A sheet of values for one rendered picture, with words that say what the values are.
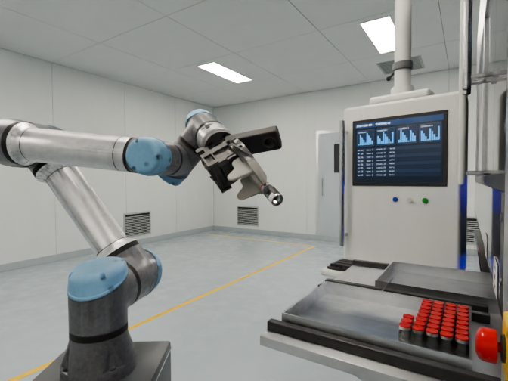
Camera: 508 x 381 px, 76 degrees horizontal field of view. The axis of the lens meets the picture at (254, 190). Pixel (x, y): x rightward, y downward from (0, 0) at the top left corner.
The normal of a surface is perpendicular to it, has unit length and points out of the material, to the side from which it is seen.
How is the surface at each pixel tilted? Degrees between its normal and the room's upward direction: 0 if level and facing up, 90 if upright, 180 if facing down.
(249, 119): 90
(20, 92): 90
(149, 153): 90
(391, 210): 90
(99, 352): 72
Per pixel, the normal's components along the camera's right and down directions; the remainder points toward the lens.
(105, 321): 0.58, 0.03
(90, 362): 0.19, -0.27
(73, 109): 0.84, 0.01
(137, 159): -0.18, 0.04
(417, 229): -0.65, 0.03
